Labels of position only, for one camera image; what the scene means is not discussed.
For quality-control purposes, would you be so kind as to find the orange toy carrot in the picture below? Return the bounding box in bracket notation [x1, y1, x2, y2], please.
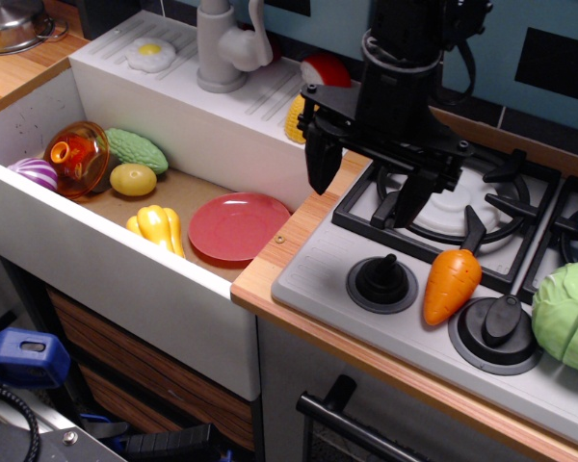
[423, 249, 483, 325]

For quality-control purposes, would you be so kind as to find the grey toy stove top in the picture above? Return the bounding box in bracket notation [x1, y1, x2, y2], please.
[272, 173, 578, 445]

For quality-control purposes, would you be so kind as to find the orange transparent plastic lid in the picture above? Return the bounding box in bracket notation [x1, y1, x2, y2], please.
[43, 121, 110, 199]

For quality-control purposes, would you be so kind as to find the red plastic plate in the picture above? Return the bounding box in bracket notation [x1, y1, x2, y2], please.
[188, 192, 290, 263]

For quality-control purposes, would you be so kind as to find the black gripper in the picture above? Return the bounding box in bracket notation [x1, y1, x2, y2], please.
[299, 64, 468, 228]

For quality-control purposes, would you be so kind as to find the yellow toy potato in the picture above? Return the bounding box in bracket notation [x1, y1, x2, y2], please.
[110, 164, 157, 196]

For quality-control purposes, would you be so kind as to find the black right burner grate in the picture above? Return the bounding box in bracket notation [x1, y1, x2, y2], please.
[518, 176, 578, 305]

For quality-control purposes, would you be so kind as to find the blue clamp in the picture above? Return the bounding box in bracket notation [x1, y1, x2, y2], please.
[0, 327, 71, 390]

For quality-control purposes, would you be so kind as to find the black right stove knob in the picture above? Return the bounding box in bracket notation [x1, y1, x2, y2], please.
[448, 295, 542, 376]

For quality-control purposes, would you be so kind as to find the black left burner grate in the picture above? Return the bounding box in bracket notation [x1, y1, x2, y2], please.
[332, 148, 561, 293]

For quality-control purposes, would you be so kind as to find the green toy bitter gourd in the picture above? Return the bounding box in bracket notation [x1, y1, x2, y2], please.
[105, 128, 169, 175]

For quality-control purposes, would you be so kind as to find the black stove knob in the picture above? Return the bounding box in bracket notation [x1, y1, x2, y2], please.
[346, 253, 419, 315]
[448, 295, 542, 376]

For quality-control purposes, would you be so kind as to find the black oven door handle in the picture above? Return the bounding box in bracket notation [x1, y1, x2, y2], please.
[296, 374, 428, 461]

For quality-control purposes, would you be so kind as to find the grey toy faucet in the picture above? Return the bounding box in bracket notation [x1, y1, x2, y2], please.
[197, 1, 274, 93]

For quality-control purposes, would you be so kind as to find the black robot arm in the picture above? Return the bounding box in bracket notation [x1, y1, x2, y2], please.
[298, 1, 492, 228]

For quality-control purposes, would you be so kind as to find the purple striped toy onion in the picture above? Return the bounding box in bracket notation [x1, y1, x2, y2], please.
[8, 158, 58, 193]

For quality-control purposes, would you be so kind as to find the red white toy apple half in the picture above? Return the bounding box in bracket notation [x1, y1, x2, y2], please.
[300, 53, 352, 88]

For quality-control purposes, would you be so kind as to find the green toy cabbage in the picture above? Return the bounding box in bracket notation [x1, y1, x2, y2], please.
[532, 263, 578, 371]

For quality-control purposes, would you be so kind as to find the white toy sink basin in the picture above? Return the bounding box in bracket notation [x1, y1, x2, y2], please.
[0, 12, 311, 400]

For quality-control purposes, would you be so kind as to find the toy fried egg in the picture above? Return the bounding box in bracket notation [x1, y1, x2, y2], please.
[125, 37, 176, 73]

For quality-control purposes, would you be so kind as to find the yellow toy corn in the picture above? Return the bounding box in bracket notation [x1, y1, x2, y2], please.
[284, 94, 306, 144]

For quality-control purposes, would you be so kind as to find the black left stove knob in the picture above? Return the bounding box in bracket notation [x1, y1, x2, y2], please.
[346, 253, 419, 315]

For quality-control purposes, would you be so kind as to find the steel pot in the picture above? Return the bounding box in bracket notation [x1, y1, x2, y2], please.
[0, 0, 69, 56]

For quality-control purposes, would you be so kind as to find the yellow toy squash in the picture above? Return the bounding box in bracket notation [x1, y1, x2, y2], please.
[126, 205, 185, 258]

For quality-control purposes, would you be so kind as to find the black burner grate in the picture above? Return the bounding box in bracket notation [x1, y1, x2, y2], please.
[518, 176, 578, 305]
[332, 148, 561, 293]

